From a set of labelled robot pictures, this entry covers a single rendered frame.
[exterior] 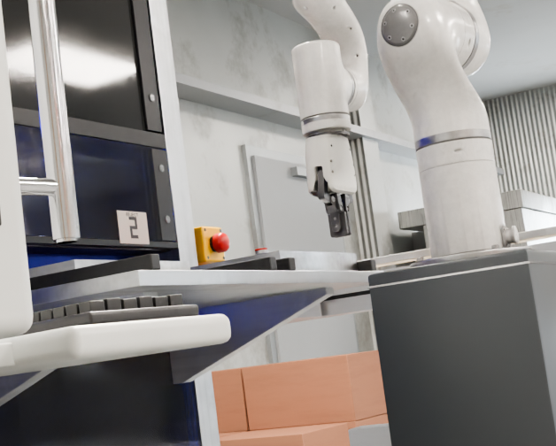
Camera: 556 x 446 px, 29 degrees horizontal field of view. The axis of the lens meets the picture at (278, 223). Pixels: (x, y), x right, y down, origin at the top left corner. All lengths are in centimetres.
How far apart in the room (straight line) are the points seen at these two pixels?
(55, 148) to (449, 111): 83
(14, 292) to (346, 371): 393
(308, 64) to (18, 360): 97
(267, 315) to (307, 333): 555
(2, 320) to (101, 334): 10
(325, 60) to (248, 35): 579
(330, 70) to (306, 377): 318
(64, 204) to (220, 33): 634
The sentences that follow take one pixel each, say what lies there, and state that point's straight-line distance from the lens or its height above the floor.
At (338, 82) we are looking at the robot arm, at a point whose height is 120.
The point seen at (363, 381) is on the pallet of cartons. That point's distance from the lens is 490.
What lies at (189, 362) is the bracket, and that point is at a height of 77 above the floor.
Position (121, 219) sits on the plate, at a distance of 195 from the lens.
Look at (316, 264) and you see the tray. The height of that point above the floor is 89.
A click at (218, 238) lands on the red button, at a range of 214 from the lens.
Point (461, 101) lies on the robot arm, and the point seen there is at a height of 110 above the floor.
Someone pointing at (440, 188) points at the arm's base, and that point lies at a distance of 166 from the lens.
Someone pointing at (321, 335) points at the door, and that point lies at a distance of 762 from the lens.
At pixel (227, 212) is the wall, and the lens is 685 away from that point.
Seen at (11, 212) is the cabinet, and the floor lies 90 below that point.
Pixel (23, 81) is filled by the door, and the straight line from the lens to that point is 185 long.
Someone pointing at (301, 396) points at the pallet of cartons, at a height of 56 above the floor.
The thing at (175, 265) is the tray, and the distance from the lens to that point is 161.
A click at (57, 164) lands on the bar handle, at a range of 98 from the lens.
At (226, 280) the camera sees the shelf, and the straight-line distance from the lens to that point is 146.
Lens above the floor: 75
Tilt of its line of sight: 7 degrees up
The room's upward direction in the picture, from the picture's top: 8 degrees counter-clockwise
